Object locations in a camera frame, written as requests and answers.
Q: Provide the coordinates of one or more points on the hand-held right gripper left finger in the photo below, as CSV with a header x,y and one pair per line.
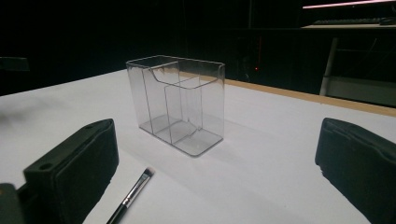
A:
x,y
77,168

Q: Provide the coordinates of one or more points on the pink light strip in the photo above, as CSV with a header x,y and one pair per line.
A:
x,y
347,4

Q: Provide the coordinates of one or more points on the black makeup brush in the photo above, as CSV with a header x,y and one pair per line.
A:
x,y
132,196

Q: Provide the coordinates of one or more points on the clear plastic organizer box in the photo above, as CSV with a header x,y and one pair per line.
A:
x,y
179,105

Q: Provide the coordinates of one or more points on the black keyboard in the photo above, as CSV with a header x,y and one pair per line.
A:
x,y
351,21

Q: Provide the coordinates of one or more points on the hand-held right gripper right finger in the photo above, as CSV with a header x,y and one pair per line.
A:
x,y
361,168

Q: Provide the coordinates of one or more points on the white metal stand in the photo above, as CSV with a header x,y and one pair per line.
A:
x,y
329,67

